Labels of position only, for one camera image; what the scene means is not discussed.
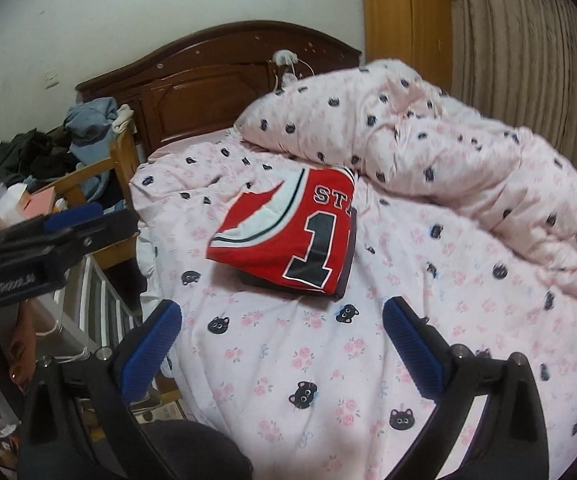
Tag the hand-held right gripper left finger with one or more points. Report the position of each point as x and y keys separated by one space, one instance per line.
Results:
x=148 y=350

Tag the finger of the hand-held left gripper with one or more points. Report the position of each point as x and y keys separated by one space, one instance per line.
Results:
x=76 y=216
x=113 y=232

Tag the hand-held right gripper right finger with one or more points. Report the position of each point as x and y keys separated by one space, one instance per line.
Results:
x=413 y=350

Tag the red and white jersey shirt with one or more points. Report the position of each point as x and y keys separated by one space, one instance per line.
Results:
x=268 y=240

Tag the pile of dark clothes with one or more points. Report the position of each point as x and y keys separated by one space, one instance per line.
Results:
x=33 y=155

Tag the person's left hand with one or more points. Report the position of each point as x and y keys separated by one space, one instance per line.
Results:
x=21 y=335

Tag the pink box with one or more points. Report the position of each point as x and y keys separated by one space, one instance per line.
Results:
x=43 y=205

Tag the white plastic drawer unit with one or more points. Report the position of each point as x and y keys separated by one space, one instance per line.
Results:
x=103 y=300

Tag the wooden chair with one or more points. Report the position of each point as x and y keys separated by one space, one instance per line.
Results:
x=118 y=160

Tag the blue clothing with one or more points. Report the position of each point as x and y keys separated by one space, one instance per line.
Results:
x=88 y=125

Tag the dark grey cloth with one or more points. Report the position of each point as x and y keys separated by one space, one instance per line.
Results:
x=347 y=272

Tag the pink cat print bed sheet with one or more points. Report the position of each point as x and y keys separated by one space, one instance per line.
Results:
x=278 y=360

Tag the dark wooden headboard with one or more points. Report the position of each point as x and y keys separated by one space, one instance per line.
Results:
x=193 y=95

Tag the pink cat print duvet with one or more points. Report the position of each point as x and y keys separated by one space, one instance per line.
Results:
x=443 y=135

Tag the beige striped curtain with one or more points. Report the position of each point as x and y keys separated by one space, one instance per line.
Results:
x=518 y=50

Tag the orange wooden wardrobe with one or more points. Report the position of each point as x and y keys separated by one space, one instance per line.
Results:
x=403 y=20

